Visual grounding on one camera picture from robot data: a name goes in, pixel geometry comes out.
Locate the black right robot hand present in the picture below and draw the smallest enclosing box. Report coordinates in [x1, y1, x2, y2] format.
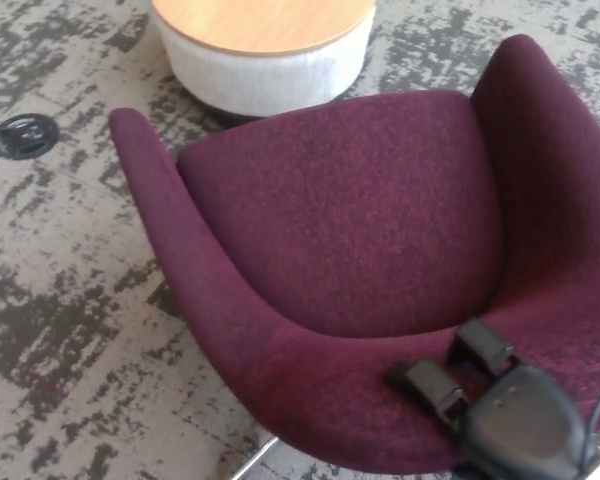
[383, 318, 590, 480]

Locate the purple upholstered swivel armchair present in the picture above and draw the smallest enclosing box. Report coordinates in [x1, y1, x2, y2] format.
[108, 33, 600, 474]

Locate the chrome chair base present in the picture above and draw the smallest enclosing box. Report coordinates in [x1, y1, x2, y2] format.
[231, 438, 282, 480]

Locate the round wood-top white table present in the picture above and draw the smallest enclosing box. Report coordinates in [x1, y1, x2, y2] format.
[149, 0, 377, 122]

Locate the round black floor outlet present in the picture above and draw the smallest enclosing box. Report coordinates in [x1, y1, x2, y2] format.
[0, 113, 60, 161]

